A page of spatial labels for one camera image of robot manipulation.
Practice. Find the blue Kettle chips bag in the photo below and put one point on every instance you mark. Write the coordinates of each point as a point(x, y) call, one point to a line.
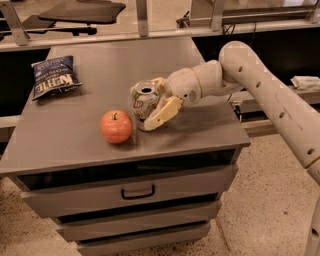
point(54, 76)

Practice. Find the grey middle drawer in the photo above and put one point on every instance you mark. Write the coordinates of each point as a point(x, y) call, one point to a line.
point(140, 221)

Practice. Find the white 7up soda can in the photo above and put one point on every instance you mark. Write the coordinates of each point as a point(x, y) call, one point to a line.
point(145, 96)

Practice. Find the grey drawer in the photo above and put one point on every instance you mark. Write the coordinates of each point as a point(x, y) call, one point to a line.
point(128, 243)
point(140, 221)
point(110, 194)

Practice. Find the grey bottom drawer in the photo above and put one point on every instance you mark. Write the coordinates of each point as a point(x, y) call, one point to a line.
point(128, 243)

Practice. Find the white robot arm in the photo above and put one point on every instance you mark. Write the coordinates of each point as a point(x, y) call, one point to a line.
point(237, 67)

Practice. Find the red apple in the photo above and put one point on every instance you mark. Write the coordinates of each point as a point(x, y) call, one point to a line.
point(116, 126)

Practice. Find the black drawer handle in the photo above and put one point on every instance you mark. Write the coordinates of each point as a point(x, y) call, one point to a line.
point(147, 192)

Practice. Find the white crumpled packet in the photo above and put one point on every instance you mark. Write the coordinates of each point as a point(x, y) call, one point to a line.
point(306, 82)

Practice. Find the black office chair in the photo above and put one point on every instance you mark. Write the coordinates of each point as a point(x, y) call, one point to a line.
point(75, 16)

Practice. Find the grey top drawer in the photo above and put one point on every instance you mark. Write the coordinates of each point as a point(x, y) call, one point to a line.
point(110, 194)

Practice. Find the metal railing frame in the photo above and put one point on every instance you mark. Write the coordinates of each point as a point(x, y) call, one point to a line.
point(148, 19)

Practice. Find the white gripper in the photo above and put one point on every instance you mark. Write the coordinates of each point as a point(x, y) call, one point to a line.
point(182, 85)

